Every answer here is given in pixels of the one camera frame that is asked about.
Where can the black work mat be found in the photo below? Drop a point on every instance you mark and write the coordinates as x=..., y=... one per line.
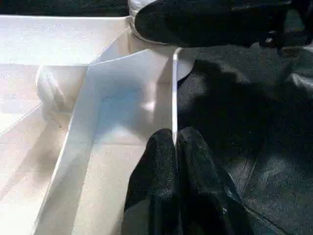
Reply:
x=254, y=137

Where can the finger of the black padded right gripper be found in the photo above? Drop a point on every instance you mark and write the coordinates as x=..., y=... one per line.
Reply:
x=210, y=22

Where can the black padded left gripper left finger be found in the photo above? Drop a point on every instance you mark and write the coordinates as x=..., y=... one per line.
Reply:
x=154, y=191

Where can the white plastic table top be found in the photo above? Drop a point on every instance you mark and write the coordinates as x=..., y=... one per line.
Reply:
x=58, y=122

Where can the white plastic table leg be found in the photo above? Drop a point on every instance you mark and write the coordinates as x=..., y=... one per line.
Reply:
x=134, y=6

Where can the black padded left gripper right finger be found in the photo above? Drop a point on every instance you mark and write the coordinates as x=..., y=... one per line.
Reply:
x=210, y=196

